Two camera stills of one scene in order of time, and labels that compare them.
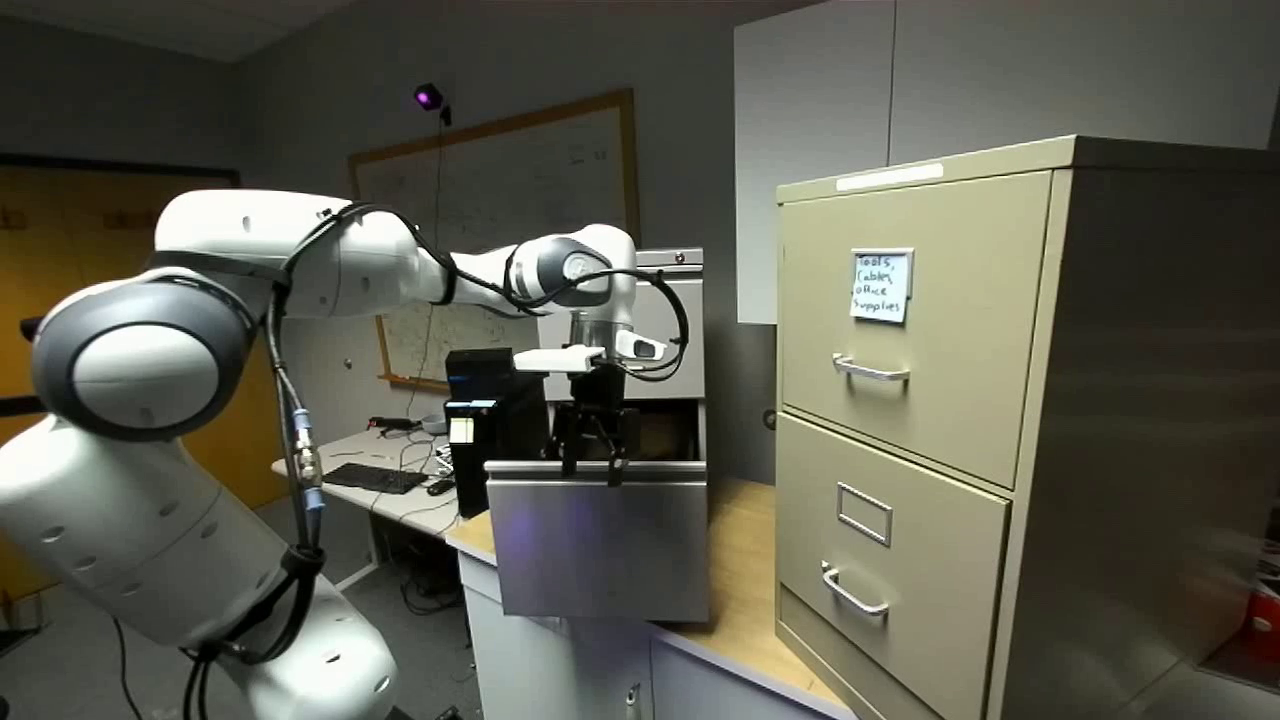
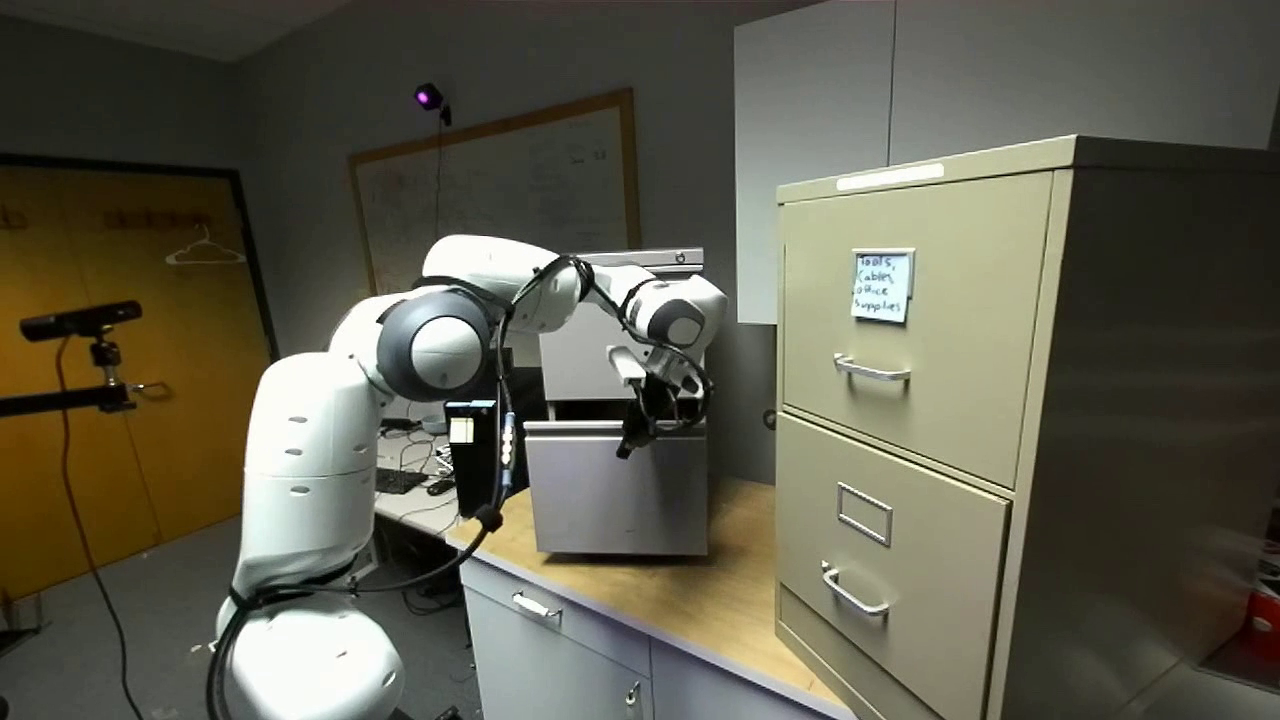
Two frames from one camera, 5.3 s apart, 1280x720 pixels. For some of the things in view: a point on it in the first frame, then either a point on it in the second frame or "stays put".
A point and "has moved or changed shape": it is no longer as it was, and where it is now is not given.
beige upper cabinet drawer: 905,318 stays put
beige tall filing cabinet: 1028,428 stays put
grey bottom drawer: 577,547 has moved or changed shape
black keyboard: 365,478 stays put
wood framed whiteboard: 497,186 stays put
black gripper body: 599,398 -> 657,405
